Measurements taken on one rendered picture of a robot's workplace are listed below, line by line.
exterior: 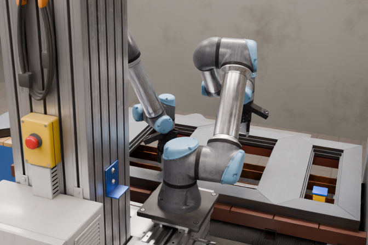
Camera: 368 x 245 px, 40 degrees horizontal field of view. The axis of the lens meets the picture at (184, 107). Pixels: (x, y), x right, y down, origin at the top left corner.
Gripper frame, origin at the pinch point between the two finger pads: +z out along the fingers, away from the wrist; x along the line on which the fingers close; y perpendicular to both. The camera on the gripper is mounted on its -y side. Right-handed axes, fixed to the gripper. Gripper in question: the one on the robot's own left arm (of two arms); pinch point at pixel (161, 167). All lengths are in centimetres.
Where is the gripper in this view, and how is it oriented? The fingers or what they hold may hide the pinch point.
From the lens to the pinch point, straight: 236.3
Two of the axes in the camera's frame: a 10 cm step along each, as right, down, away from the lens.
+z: -0.3, 9.3, 3.6
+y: 9.5, 1.4, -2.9
